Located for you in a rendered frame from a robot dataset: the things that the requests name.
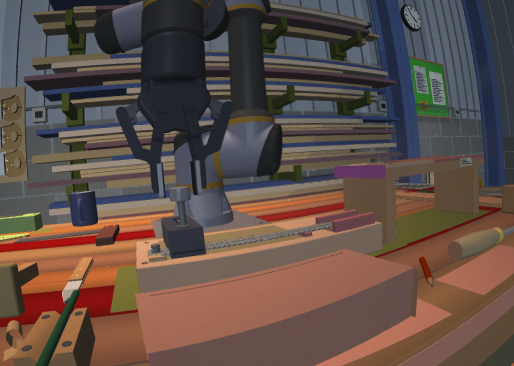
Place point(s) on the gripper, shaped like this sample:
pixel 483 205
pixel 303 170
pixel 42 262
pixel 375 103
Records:
pixel 172 60

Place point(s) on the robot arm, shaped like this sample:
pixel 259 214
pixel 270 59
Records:
pixel 249 60

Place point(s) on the dark combination square head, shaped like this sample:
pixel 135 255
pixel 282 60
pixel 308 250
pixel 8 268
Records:
pixel 182 237

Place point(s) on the steel combination square blade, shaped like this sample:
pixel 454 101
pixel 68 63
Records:
pixel 257 235

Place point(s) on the tan wooden fixture board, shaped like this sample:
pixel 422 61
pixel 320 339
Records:
pixel 281 253

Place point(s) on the green notice board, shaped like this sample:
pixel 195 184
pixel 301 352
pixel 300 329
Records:
pixel 429 86

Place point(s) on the silver knurled clamp knob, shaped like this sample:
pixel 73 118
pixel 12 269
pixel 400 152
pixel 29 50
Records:
pixel 179 194

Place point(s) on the small grey fixture knob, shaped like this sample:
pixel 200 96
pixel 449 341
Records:
pixel 155 247

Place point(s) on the dark blue mug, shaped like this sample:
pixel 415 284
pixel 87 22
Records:
pixel 82 208

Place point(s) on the brown wooden block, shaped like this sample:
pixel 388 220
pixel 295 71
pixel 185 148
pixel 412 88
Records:
pixel 107 235

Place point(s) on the green bench mat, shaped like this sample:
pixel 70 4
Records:
pixel 433 225
pixel 125 289

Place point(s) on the green lumber rack with boards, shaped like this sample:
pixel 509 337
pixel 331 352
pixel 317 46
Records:
pixel 321 80

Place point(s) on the green block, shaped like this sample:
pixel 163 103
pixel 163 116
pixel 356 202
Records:
pixel 20 222

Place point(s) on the large pink wooden box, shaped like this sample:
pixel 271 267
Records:
pixel 261 313

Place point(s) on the pink stop block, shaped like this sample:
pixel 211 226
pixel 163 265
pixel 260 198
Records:
pixel 349 220

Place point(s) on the olive block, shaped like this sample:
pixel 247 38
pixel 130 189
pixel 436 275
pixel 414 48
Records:
pixel 10 289

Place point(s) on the tan wooden clamp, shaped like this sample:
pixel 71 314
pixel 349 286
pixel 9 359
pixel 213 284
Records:
pixel 76 341

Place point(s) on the red pencil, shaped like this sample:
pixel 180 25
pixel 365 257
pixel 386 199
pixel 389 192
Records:
pixel 425 271

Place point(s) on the pink paper sheet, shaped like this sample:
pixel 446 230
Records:
pixel 482 271

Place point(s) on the tan wooden box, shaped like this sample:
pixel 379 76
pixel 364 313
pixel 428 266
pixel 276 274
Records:
pixel 508 199

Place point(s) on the grey base plate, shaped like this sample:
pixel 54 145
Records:
pixel 253 219

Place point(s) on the white wall socket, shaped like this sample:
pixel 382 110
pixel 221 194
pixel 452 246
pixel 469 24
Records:
pixel 39 115
pixel 382 106

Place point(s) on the tan wall template board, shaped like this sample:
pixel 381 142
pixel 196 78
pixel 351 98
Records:
pixel 12 132

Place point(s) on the round wall clock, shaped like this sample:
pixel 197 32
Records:
pixel 411 17

